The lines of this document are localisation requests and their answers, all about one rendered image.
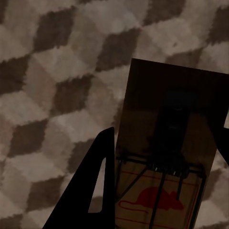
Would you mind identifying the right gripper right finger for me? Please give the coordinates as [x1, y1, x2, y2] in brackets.
[217, 128, 229, 165]

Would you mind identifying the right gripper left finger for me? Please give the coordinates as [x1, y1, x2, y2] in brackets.
[43, 127, 115, 229]

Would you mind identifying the mousetrap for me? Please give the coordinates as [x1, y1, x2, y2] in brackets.
[114, 58, 229, 229]

